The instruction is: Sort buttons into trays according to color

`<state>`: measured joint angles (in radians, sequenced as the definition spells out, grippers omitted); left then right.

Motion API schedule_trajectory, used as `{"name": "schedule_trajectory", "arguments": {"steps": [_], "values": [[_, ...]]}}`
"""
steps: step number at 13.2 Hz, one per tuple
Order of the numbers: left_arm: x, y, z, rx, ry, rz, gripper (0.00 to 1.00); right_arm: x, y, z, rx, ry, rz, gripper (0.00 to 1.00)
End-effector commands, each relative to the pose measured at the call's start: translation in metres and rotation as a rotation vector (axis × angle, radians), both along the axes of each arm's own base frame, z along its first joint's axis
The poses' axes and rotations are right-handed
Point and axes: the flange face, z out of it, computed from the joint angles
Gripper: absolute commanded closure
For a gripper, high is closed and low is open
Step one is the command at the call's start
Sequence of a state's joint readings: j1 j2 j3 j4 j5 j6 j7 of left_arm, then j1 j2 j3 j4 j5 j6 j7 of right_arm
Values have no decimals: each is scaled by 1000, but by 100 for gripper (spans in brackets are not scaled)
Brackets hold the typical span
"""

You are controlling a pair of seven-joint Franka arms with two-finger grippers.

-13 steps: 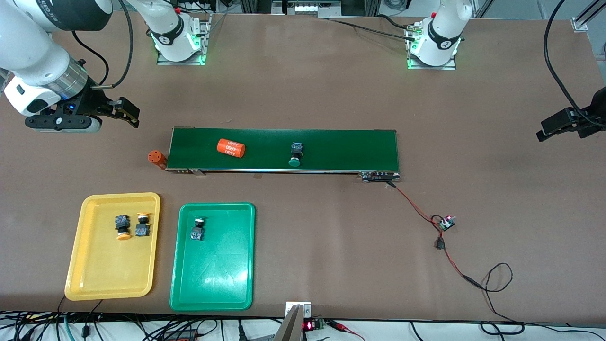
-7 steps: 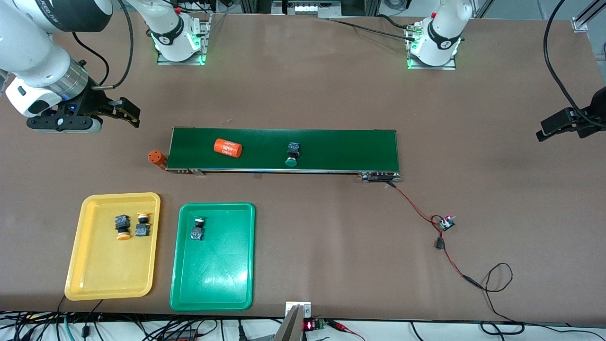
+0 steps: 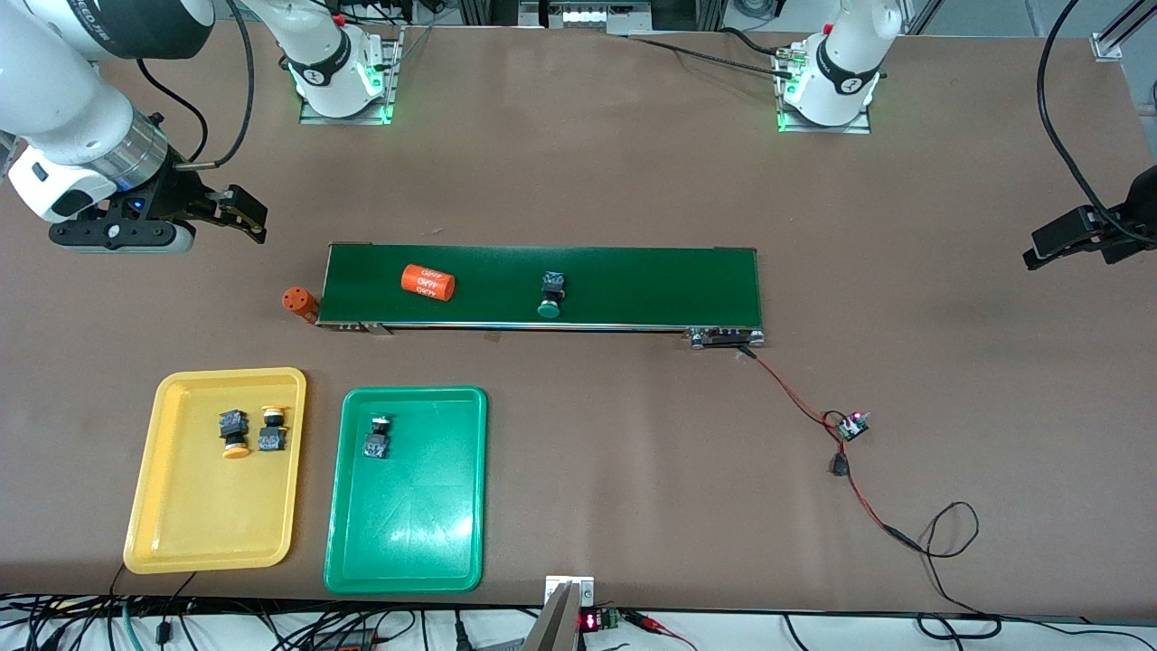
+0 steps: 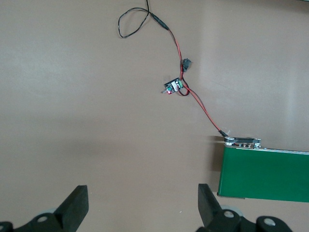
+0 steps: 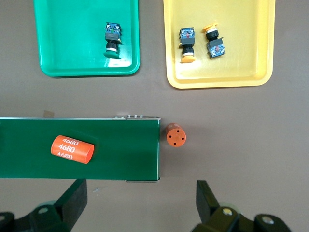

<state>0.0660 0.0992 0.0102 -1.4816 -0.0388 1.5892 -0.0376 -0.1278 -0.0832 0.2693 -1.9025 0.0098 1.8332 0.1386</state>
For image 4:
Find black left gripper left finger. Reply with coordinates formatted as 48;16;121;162
0;185;89;232

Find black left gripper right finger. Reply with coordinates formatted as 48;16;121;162
197;183;293;232

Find green belt conveyor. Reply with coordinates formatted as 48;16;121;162
216;136;309;204

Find small motor controller board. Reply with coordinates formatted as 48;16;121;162
161;77;184;96

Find red black wire pair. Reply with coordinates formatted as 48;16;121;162
166;27;229;138

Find black inline wire connector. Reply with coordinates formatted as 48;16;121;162
181;57;194;73

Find thin black looped cable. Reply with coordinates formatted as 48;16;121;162
117;0;170;39

